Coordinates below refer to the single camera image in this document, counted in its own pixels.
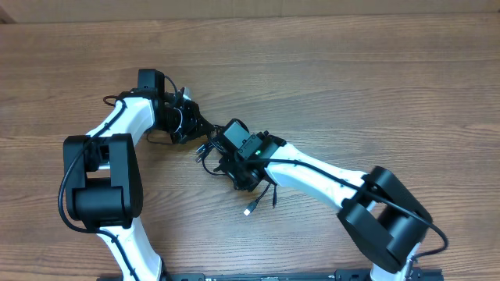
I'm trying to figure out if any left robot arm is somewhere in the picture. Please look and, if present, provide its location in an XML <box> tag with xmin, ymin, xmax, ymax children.
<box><xmin>58</xmin><ymin>69</ymin><xmax>215</xmax><ymax>280</ymax></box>

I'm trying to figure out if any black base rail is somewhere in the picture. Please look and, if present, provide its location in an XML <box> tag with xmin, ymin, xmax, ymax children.
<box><xmin>96</xmin><ymin>268</ymin><xmax>445</xmax><ymax>281</ymax></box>

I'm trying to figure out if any black short USB cable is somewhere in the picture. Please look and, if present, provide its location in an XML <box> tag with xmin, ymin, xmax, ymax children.
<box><xmin>243</xmin><ymin>182</ymin><xmax>279</xmax><ymax>217</ymax></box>

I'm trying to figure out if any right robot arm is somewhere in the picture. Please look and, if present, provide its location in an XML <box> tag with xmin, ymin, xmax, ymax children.
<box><xmin>213</xmin><ymin>119</ymin><xmax>432</xmax><ymax>280</ymax></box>

